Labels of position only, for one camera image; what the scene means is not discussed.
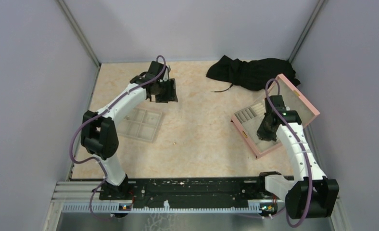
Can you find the pink jewelry box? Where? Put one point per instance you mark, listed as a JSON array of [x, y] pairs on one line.
[[258, 122]]

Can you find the grey divided tray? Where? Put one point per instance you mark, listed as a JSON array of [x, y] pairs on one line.
[[140, 124]]

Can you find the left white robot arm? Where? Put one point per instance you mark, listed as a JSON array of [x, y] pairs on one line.
[[99, 134]]

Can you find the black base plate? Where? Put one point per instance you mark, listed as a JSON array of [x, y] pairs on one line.
[[189, 193]]

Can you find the aluminium frame rail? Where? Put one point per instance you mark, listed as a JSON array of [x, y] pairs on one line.
[[85, 190]]

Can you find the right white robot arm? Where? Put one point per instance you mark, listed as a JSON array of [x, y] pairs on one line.
[[311, 194]]

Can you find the white toothed cable rail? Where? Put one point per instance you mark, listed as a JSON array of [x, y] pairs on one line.
[[117, 208]]

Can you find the black cloth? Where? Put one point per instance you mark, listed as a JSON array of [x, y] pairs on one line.
[[251, 75]]

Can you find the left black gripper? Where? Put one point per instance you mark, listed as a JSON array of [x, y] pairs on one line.
[[171, 95]]

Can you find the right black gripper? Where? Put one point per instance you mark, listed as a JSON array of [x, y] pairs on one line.
[[262, 134]]

